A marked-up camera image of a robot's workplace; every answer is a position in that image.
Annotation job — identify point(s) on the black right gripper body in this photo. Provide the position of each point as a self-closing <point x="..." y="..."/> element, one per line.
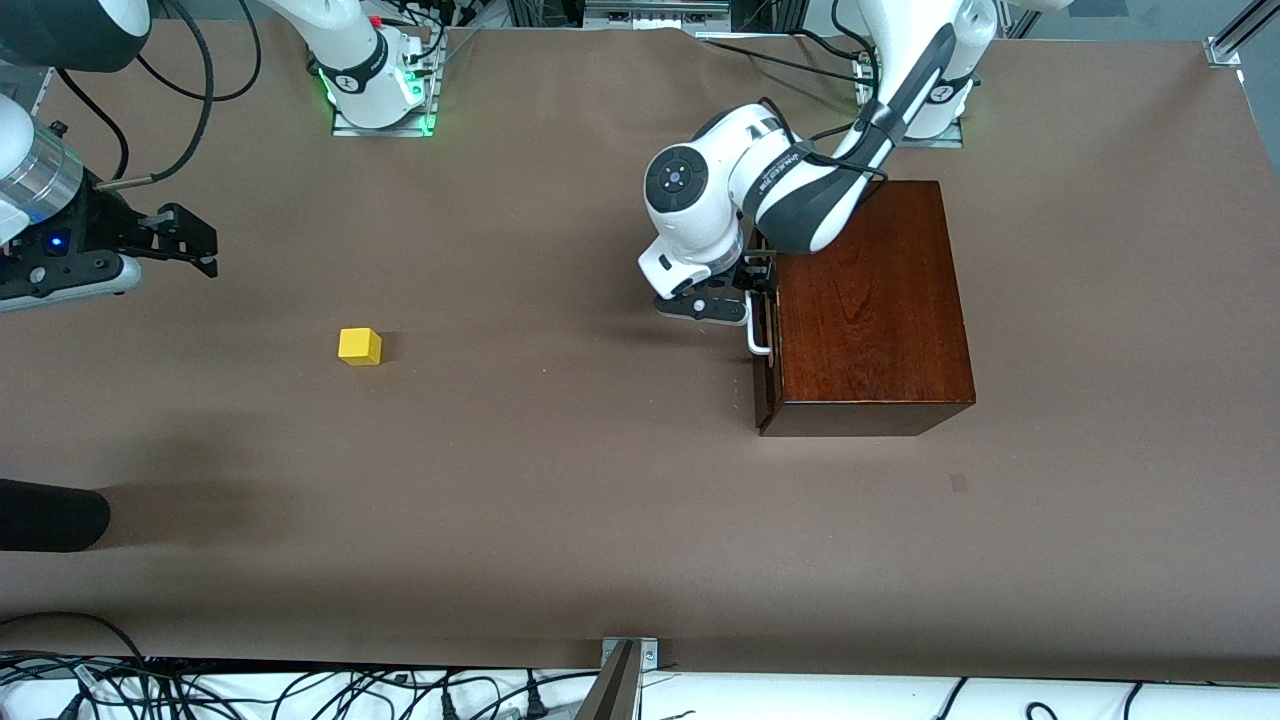
<point x="103" y="222"/>

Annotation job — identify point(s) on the yellow block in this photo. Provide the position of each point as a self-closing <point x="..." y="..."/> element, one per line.
<point x="358" y="346"/>

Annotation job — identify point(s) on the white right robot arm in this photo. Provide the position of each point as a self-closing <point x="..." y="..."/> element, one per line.
<point x="360" y="70"/>

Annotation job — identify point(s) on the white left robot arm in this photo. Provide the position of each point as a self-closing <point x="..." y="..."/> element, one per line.
<point x="700" y="210"/>

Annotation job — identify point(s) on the dark wooden cabinet box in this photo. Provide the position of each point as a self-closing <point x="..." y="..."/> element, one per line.
<point x="880" y="330"/>

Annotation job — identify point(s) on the grey equipment box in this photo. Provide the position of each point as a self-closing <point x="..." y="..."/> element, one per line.
<point x="655" y="10"/>

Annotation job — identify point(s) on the black ribbed cylinder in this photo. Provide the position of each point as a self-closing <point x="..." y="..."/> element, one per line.
<point x="50" y="515"/>

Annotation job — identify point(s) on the black power plug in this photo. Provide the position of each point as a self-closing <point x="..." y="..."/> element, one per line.
<point x="535" y="705"/>
<point x="450" y="708"/>

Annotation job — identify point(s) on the aluminium frame profile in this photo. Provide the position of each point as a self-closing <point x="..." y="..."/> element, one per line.
<point x="1225" y="50"/>
<point x="43" y="92"/>

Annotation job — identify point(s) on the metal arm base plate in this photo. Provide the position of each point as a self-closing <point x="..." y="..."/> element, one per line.
<point x="955" y="141"/>
<point x="400" y="131"/>

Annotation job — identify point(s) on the small metal bracket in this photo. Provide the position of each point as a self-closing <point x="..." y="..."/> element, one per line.
<point x="650" y="655"/>

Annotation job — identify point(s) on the dark grey post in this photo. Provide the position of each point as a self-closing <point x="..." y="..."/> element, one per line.
<point x="612" y="695"/>

